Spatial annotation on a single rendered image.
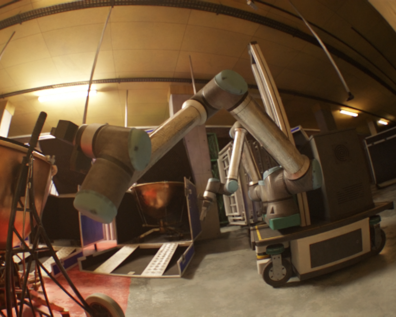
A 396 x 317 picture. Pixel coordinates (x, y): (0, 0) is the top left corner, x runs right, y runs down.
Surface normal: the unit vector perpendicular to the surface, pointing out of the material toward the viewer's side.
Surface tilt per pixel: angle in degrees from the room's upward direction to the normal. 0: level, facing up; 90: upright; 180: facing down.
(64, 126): 90
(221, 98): 144
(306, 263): 90
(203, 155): 90
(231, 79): 85
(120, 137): 80
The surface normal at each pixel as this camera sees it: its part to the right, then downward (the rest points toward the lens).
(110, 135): -0.13, -0.42
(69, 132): 0.96, 0.18
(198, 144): 0.25, -0.29
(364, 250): -0.26, -0.23
